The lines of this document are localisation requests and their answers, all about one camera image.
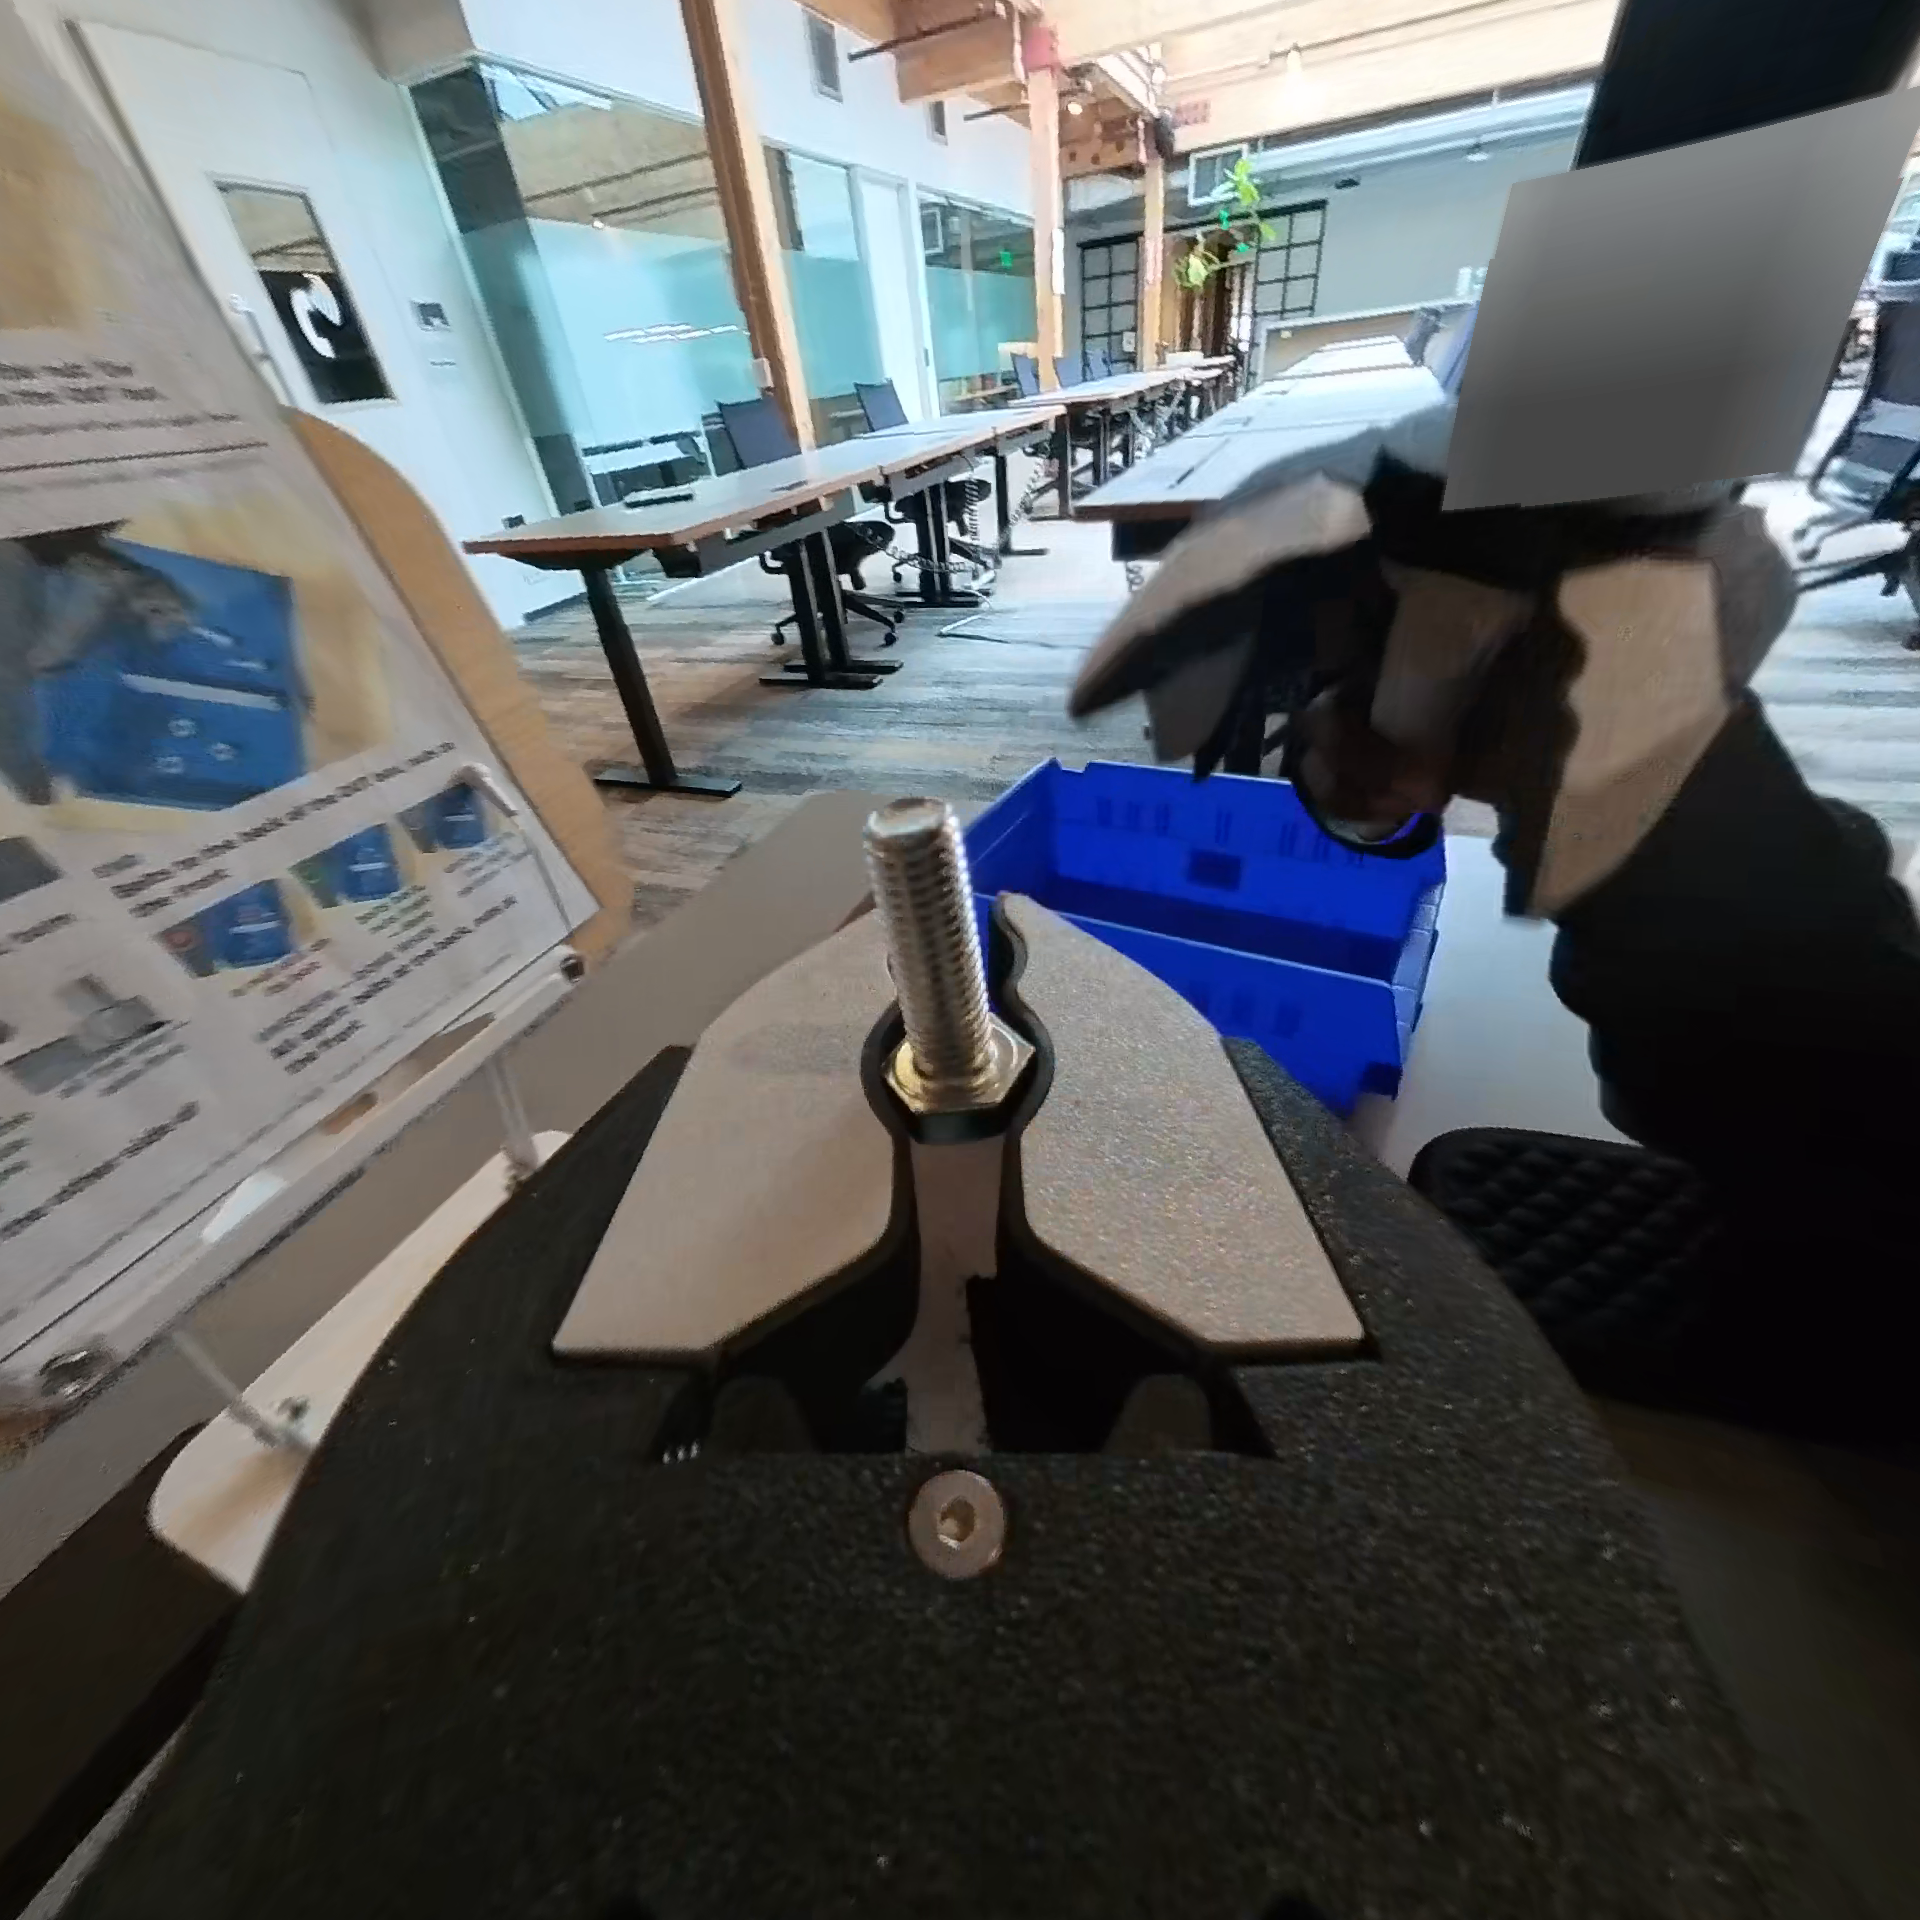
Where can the black mesh office chair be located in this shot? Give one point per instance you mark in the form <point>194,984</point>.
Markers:
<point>1874,452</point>

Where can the white door dark window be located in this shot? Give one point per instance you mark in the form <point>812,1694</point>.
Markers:
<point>180,136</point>

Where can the rounded wooden board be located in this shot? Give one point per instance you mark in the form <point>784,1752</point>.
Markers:
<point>494,705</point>

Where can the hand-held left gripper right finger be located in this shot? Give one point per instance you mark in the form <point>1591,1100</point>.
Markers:
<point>1171,1184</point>

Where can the printed instruction sheet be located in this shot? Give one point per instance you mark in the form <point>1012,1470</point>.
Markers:
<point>225,599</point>

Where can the pale long desk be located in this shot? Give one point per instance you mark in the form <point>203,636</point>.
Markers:
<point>1290,422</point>

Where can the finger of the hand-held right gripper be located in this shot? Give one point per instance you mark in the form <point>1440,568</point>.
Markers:
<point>1650,705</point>
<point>1201,599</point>

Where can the wooden desk black legs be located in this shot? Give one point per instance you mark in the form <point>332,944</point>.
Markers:
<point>721,511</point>
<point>1110,390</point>

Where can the green potted plant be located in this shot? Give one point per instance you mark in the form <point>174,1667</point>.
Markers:
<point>1242,188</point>

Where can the person's right forearm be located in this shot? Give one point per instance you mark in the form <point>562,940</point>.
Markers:
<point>1769,975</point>

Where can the white wall air vent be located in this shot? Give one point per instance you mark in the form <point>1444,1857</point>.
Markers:
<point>1207,168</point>

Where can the black flat panel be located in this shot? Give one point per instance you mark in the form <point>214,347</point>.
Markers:
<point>1756,76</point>

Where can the steel hex bolt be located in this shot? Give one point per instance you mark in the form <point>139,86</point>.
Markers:
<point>926,931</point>

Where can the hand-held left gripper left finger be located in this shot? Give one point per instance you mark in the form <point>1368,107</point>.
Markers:
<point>751,1184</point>

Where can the blue plastic bin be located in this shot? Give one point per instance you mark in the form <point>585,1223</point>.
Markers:
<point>1201,856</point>

